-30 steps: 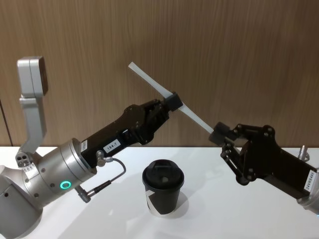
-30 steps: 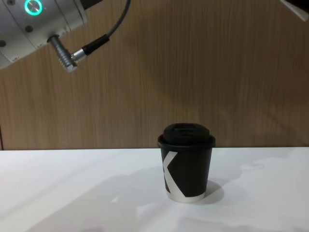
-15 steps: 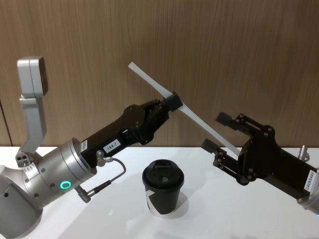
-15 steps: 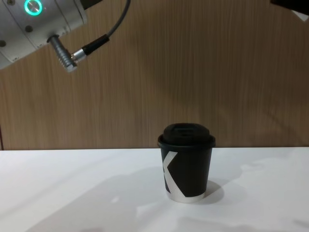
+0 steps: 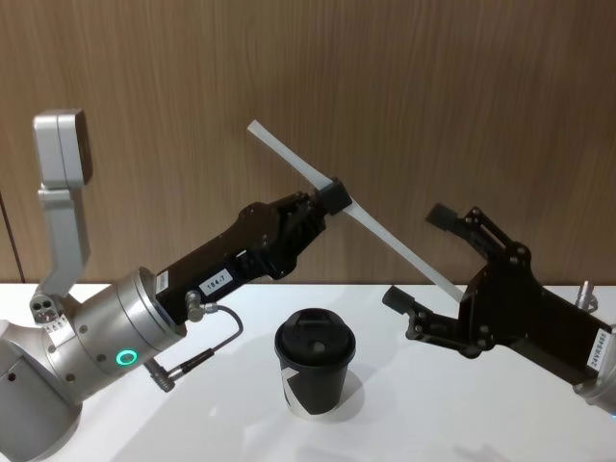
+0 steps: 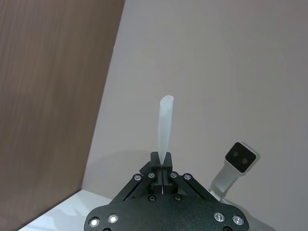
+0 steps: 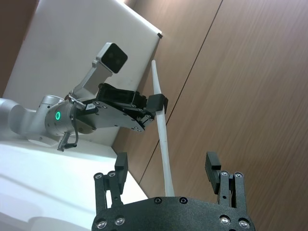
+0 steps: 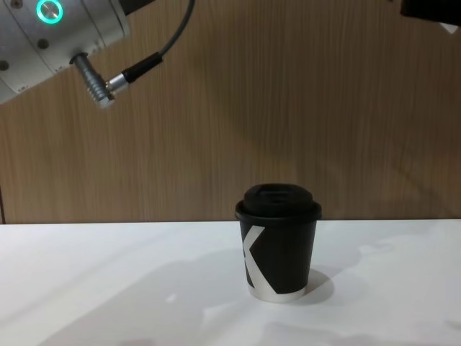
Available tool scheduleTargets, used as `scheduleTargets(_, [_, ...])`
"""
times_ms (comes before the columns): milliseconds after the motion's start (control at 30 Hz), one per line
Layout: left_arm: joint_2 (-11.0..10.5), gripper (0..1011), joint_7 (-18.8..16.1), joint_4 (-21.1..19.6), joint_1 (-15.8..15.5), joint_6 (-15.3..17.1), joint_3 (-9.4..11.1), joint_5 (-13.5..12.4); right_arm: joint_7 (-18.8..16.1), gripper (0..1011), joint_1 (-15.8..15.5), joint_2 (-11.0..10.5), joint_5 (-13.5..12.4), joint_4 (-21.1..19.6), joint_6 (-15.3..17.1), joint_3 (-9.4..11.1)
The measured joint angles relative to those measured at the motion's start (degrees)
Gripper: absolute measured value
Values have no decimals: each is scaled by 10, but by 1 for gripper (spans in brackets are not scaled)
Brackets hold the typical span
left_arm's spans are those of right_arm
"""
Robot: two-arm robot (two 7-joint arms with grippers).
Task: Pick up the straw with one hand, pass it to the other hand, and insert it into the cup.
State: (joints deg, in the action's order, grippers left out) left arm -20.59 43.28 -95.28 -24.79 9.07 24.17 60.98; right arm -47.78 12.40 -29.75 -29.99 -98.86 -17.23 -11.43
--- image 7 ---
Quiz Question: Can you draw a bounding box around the thin dark gripper cable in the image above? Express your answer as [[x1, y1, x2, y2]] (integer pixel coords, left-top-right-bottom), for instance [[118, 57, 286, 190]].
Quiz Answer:
[[57, 95, 85, 152]]

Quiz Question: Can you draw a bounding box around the white flat board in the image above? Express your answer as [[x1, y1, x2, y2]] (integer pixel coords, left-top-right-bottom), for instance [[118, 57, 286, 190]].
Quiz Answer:
[[2, 0, 163, 148]]

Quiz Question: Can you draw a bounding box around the long white plastic piece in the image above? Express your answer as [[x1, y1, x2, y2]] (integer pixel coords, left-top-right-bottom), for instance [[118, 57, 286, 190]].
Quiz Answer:
[[151, 60, 176, 198]]

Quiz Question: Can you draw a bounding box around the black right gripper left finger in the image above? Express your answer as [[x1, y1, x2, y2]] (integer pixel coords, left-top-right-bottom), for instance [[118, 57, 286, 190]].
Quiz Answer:
[[93, 152, 128, 213]]

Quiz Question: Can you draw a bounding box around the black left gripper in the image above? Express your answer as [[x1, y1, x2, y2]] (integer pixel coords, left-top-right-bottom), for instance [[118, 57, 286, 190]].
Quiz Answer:
[[76, 82, 168, 132]]

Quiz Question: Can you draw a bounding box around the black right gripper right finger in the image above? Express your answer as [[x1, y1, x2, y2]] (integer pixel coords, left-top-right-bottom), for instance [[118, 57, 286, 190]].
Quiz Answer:
[[205, 151, 247, 210]]

